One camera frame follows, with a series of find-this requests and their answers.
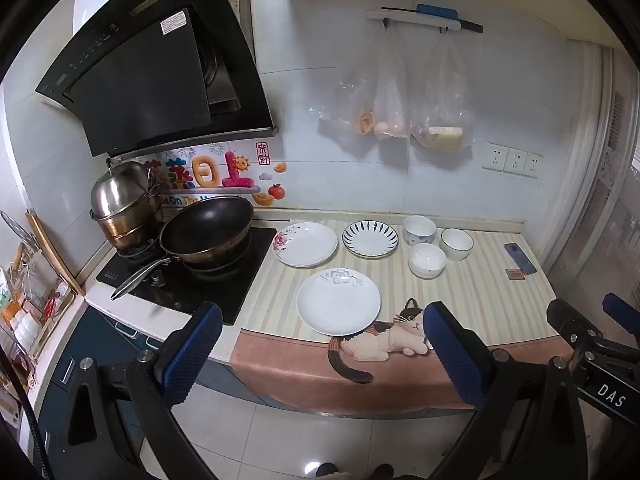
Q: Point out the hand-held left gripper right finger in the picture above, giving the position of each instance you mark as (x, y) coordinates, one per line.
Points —
(450, 355)

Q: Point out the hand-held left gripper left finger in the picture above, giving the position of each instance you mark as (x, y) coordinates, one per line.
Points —
(192, 355)

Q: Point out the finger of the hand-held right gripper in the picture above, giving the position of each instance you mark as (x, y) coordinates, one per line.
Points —
(625, 315)
(570, 325)

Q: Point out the plain white bowl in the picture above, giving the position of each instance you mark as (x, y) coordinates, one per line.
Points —
(427, 260)

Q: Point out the white bowl with black rim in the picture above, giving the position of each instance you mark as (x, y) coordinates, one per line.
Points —
(456, 242)

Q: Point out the white plate with grey flower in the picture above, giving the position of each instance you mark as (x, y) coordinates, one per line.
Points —
(337, 305)

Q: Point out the white bowl with coloured dots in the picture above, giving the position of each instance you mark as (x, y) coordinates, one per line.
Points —
(419, 227)

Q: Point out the white plate with blue stripes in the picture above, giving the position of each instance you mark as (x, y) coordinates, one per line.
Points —
(370, 237)

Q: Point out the white plate with pink flowers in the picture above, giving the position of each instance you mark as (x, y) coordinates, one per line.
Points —
(307, 245)

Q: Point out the black glass cooktop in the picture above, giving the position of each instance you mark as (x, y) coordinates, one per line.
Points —
(215, 295)

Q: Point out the striped cat print mat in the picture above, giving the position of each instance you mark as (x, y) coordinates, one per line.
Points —
(475, 290)

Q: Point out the brown mat label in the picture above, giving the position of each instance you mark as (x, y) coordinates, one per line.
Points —
(515, 274)

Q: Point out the blue smartphone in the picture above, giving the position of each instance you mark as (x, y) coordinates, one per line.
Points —
(520, 258)

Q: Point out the blue base cabinet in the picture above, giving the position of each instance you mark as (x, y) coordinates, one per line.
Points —
(105, 340)

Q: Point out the person's dark shoe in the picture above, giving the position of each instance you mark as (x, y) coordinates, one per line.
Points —
(382, 472)
(327, 472)

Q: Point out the stainless steel steamer pot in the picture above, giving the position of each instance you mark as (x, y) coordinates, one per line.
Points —
(135, 230)

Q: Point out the wooden cutting board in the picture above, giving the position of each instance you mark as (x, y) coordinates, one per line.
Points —
(55, 255)

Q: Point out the stainless steel pot lid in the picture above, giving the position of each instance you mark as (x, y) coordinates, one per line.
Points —
(117, 190)

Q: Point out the glass pot lid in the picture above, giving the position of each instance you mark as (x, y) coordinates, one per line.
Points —
(17, 230)

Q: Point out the clear plastic bag with yellow block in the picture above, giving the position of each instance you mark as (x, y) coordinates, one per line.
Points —
(442, 125)

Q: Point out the clear plastic bag with orange food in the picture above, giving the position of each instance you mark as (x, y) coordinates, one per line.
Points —
(352, 100)

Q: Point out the black range hood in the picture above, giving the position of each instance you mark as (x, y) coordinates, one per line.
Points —
(140, 85)

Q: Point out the window with white frame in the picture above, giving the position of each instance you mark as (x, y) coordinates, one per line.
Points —
(595, 185)

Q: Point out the white wall socket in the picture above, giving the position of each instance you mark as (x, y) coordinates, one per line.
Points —
(532, 165)
(515, 161)
(495, 156)

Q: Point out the colourful wall sticker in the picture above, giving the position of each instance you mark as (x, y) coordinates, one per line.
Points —
(210, 170)

